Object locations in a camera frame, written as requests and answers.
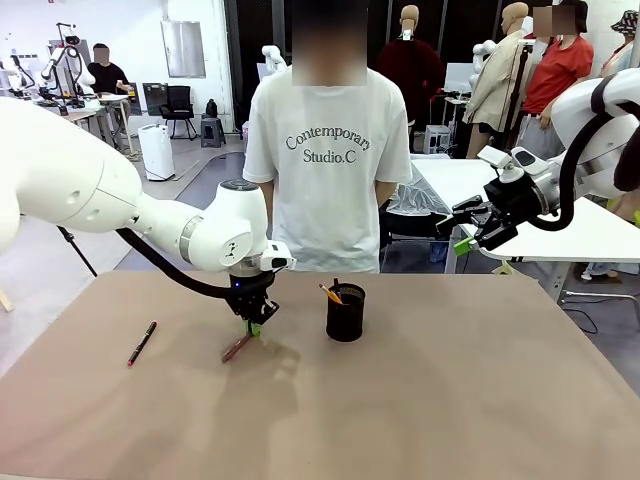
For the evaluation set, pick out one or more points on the seated person in black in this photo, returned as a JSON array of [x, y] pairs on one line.
[[107, 75]]

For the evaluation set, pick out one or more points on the grey cloth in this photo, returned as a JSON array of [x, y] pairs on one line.
[[417, 200]]

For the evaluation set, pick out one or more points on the person in red shirt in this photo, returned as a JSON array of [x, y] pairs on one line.
[[560, 75]]

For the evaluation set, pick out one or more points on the wooden block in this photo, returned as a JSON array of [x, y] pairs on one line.
[[6, 301]]

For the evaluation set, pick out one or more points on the grey plastic stool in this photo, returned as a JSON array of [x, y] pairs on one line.
[[213, 131]]

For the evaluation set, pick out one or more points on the black pen with red cap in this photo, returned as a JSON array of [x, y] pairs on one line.
[[142, 343]]

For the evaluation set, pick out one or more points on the mannequin in light jacket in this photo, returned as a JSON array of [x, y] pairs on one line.
[[495, 95]]

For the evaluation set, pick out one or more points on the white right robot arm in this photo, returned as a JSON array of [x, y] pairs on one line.
[[585, 105]]

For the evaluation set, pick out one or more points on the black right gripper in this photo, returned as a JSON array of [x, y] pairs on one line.
[[515, 200]]

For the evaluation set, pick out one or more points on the black mesh pen holder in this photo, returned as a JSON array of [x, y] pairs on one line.
[[346, 320]]

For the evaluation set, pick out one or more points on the pink pencil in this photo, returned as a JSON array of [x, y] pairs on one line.
[[232, 351]]

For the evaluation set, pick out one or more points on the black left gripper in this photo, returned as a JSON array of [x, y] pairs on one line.
[[248, 296]]

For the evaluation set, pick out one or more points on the person's left forearm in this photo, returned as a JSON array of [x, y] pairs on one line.
[[384, 192]]

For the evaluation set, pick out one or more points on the black office chair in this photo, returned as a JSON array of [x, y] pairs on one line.
[[179, 107]]

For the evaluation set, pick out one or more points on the white computer case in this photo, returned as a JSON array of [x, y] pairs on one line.
[[438, 138]]

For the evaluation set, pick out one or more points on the person's right forearm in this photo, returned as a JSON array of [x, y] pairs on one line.
[[267, 200]]

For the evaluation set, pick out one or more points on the black tripod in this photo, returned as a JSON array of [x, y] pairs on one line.
[[80, 252]]

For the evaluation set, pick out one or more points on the black bag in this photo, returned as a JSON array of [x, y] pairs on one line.
[[212, 107]]

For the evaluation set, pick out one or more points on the person in white t-shirt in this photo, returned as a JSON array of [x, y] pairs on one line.
[[325, 190]]

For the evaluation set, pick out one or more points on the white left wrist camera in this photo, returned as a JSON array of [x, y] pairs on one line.
[[277, 260]]

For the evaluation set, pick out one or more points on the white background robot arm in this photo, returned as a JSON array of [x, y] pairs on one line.
[[274, 57]]

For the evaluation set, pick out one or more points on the white air purifier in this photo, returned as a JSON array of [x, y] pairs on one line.
[[156, 152]]

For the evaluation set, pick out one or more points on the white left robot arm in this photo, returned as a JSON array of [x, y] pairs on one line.
[[50, 170]]

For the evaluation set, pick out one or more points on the mannequin in dark red top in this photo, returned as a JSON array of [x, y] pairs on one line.
[[410, 65]]

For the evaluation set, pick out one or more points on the yellow pencil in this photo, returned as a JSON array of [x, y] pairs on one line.
[[331, 294]]

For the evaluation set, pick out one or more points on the mannequin with bucket hat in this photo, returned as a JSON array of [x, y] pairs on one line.
[[622, 45]]

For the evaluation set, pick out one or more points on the white work table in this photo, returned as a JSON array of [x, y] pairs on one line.
[[550, 240]]

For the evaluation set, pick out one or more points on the silver wall panel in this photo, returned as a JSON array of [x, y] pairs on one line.
[[183, 49]]

